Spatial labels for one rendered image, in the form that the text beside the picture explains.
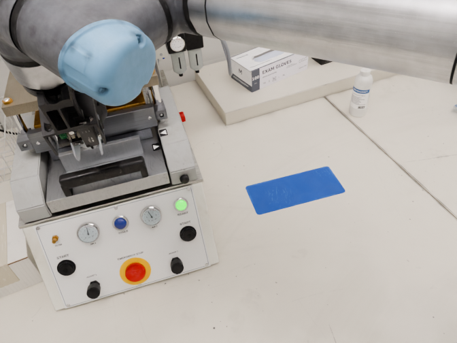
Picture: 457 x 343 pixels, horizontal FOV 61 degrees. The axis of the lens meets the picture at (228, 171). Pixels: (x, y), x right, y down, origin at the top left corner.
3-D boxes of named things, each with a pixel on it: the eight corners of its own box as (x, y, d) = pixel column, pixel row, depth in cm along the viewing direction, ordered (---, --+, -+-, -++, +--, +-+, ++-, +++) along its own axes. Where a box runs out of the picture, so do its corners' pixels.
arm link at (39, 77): (-5, 24, 44) (69, 11, 46) (13, 53, 48) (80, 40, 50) (0, 74, 41) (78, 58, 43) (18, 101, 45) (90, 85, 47)
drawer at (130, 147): (56, 125, 92) (43, 96, 87) (148, 105, 96) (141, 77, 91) (53, 216, 72) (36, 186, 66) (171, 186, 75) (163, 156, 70)
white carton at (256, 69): (230, 77, 129) (228, 56, 124) (284, 55, 137) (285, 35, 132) (251, 92, 122) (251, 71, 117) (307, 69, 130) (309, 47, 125)
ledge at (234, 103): (195, 79, 138) (194, 68, 135) (392, 28, 157) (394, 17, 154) (226, 125, 118) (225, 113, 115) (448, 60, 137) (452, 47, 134)
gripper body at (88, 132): (56, 158, 55) (18, 108, 44) (48, 111, 59) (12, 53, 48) (109, 145, 57) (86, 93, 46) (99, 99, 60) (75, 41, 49)
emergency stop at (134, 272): (128, 280, 79) (122, 263, 78) (147, 275, 80) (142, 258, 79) (128, 284, 78) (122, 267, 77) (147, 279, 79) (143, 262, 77)
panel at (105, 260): (65, 308, 78) (32, 225, 71) (210, 265, 82) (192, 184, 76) (63, 314, 76) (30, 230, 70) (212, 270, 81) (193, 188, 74)
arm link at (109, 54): (184, 3, 36) (96, -46, 38) (93, 62, 30) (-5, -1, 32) (181, 69, 42) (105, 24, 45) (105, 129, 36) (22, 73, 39)
